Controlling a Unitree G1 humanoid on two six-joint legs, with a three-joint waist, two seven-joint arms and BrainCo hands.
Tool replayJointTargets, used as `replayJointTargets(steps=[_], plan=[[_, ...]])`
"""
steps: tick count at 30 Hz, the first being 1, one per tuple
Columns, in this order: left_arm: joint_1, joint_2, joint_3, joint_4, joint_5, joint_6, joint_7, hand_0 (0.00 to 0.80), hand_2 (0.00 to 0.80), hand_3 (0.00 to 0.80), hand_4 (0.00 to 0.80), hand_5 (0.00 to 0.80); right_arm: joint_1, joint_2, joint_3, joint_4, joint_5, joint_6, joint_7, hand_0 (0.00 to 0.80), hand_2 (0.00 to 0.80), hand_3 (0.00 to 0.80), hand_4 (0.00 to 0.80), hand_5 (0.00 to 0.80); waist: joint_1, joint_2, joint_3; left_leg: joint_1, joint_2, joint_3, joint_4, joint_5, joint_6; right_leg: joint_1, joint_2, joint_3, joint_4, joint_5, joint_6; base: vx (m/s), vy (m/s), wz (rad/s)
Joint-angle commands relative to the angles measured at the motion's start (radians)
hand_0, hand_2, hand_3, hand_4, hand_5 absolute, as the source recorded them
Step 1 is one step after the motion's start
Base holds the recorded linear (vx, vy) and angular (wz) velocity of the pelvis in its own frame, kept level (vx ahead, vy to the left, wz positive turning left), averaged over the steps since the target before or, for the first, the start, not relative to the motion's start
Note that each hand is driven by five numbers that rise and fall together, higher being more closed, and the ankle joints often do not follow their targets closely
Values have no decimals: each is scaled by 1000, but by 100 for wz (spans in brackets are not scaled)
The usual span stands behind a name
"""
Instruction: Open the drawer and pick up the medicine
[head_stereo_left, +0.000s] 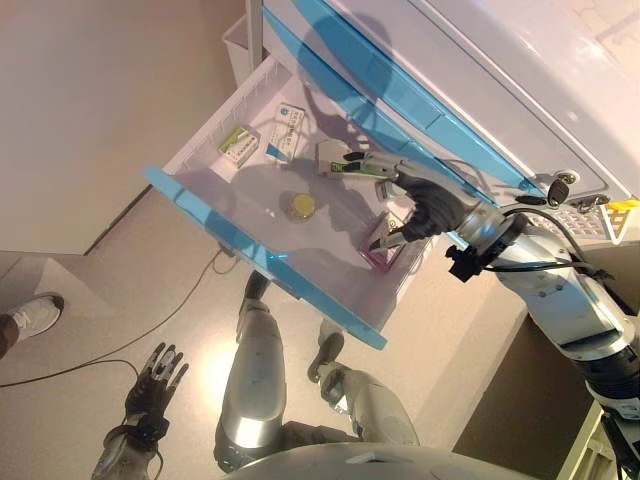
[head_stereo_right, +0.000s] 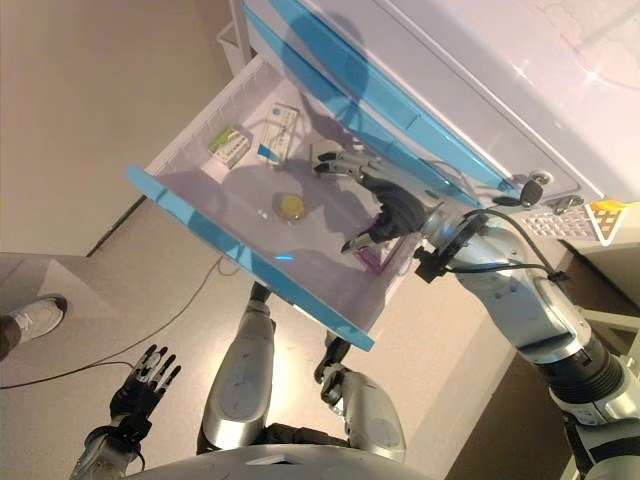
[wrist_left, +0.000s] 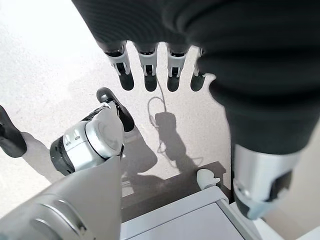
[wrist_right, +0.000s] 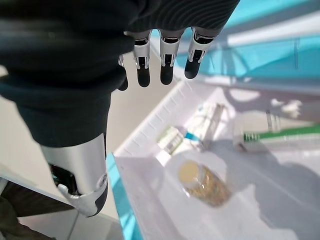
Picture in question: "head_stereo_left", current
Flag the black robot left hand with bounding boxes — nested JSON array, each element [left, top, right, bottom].
[[123, 342, 190, 444]]

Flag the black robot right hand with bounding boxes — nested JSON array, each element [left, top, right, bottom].
[[343, 149, 469, 254]]

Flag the blue front cart drawer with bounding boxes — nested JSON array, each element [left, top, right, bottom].
[[143, 54, 441, 350]]

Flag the yellow lid medicine bottle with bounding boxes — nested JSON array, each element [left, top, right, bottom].
[[278, 191, 318, 223]]

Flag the pink purple medicine box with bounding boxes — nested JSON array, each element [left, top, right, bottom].
[[358, 208, 417, 275]]

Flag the flat green striped medicine box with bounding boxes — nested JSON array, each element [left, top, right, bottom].
[[313, 139, 362, 177]]

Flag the white blue medicine box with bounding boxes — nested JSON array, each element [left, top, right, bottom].
[[263, 102, 308, 165]]

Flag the green white medicine box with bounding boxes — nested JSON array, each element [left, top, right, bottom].
[[217, 124, 260, 170]]

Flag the silver robot left leg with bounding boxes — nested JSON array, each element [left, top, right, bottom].
[[213, 272, 289, 474]]

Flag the black key in lock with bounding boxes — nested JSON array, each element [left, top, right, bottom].
[[546, 172, 572, 207]]

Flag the person white shoe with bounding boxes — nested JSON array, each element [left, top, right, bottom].
[[7, 293, 65, 346]]

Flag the white lattice side basket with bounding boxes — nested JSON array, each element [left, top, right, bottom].
[[549, 202, 640, 246]]

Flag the white medical cart blue drawers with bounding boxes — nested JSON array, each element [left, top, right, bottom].
[[244, 0, 640, 221]]

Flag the person brown trouser leg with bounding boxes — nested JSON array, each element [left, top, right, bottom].
[[0, 313, 21, 359]]

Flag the grey robot torso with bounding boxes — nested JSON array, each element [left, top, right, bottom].
[[219, 439, 544, 480]]

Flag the white side waste bin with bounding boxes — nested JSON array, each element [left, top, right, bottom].
[[222, 13, 264, 89]]

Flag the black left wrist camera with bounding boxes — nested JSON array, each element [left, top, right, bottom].
[[119, 421, 169, 446]]

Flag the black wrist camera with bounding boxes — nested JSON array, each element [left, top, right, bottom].
[[119, 421, 169, 446], [444, 243, 485, 284]]

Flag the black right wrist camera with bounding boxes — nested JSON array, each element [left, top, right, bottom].
[[444, 243, 485, 284]]

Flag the thin floor cable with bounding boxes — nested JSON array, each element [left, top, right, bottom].
[[0, 244, 236, 389]]

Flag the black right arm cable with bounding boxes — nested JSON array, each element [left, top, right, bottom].
[[482, 207, 616, 281]]

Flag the cream bed side rail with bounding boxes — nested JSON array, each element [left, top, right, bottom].
[[557, 399, 640, 480]]

